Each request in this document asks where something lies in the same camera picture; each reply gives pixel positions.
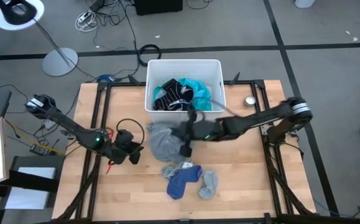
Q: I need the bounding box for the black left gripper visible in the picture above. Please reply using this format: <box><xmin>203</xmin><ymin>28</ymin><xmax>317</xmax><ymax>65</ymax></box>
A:
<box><xmin>104</xmin><ymin>129</ymin><xmax>145</xmax><ymax>166</ymax></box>

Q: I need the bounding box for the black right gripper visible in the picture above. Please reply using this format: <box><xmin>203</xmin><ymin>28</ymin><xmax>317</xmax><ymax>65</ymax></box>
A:
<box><xmin>174</xmin><ymin>108</ymin><xmax>220</xmax><ymax>158</ymax></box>

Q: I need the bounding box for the grey sweatshirt garment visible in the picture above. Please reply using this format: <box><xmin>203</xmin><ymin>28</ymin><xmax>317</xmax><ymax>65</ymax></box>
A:
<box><xmin>147</xmin><ymin>121</ymin><xmax>193</xmax><ymax>164</ymax></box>

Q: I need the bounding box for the black white-striped garment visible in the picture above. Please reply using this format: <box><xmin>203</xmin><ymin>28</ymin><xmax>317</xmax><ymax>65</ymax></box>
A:
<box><xmin>153</xmin><ymin>78</ymin><xmax>196</xmax><ymax>112</ymax></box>

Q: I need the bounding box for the teal garment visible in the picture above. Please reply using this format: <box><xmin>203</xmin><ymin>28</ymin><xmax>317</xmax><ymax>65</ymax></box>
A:
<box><xmin>153</xmin><ymin>77</ymin><xmax>213</xmax><ymax>112</ymax></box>

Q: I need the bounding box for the blue sock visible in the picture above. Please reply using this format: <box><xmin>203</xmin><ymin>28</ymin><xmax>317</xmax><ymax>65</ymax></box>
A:
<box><xmin>166</xmin><ymin>165</ymin><xmax>203</xmax><ymax>200</ymax></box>

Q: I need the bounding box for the white plastic laundry basket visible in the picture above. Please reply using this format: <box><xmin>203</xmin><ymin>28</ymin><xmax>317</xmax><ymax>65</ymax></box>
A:
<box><xmin>144</xmin><ymin>58</ymin><xmax>227</xmax><ymax>125</ymax></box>

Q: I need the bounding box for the round silver tin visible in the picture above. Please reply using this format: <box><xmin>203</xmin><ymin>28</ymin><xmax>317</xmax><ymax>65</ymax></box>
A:
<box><xmin>244</xmin><ymin>95</ymin><xmax>257</xmax><ymax>108</ymax></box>

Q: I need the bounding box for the black electronic device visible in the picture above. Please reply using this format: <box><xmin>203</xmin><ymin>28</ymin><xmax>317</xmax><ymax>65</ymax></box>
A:
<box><xmin>29</xmin><ymin>143</ymin><xmax>52</xmax><ymax>156</ymax></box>

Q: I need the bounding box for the black cabinet with white panels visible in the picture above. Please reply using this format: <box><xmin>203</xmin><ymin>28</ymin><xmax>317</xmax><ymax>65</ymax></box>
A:
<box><xmin>0</xmin><ymin>155</ymin><xmax>65</xmax><ymax>224</ymax></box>

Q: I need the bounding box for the white round-top floor stand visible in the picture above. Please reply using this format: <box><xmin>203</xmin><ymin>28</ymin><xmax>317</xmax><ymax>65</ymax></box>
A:
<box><xmin>0</xmin><ymin>0</ymin><xmax>79</xmax><ymax>77</ymax></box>

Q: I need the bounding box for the black box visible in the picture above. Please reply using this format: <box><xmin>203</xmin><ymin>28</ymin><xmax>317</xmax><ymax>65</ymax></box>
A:
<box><xmin>134</xmin><ymin>0</ymin><xmax>183</xmax><ymax>16</ymax></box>

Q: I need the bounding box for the white power strip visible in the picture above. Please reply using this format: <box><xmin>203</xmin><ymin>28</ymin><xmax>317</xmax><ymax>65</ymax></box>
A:
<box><xmin>75</xmin><ymin>11</ymin><xmax>98</xmax><ymax>32</ymax></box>

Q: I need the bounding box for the white container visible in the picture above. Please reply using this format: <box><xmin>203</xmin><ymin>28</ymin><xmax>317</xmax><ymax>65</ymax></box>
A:
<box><xmin>294</xmin><ymin>0</ymin><xmax>316</xmax><ymax>9</ymax></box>

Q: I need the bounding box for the black headset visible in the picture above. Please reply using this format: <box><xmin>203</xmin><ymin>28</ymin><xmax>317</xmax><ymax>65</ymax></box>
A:
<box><xmin>0</xmin><ymin>0</ymin><xmax>38</xmax><ymax>26</ymax></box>

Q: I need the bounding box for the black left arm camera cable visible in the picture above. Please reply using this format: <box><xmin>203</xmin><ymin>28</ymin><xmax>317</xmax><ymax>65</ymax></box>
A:
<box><xmin>116</xmin><ymin>118</ymin><xmax>145</xmax><ymax>149</ymax></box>

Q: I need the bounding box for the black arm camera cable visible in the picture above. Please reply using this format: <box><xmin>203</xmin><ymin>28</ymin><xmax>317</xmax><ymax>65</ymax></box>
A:
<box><xmin>195</xmin><ymin>98</ymin><xmax>239</xmax><ymax>118</ymax></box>
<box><xmin>116</xmin><ymin>118</ymin><xmax>145</xmax><ymax>149</ymax></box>

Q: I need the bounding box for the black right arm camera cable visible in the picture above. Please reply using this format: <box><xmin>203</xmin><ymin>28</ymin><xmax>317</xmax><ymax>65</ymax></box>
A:
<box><xmin>195</xmin><ymin>98</ymin><xmax>239</xmax><ymax>118</ymax></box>

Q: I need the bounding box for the grey metal bracket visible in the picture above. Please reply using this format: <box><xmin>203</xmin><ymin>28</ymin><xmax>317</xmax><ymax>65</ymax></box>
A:
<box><xmin>260</xmin><ymin>124</ymin><xmax>275</xmax><ymax>135</ymax></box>

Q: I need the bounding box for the coiled black cable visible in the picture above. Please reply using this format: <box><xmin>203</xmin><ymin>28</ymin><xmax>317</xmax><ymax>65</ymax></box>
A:
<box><xmin>138</xmin><ymin>44</ymin><xmax>162</xmax><ymax>67</ymax></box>

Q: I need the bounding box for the yellow cable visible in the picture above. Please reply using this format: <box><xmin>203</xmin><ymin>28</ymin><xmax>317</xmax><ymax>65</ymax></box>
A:
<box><xmin>11</xmin><ymin>124</ymin><xmax>65</xmax><ymax>156</ymax></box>

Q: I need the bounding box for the thin blue floor cable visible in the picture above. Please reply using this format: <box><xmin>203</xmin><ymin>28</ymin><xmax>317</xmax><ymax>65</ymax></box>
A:
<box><xmin>313</xmin><ymin>198</ymin><xmax>351</xmax><ymax>217</ymax></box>

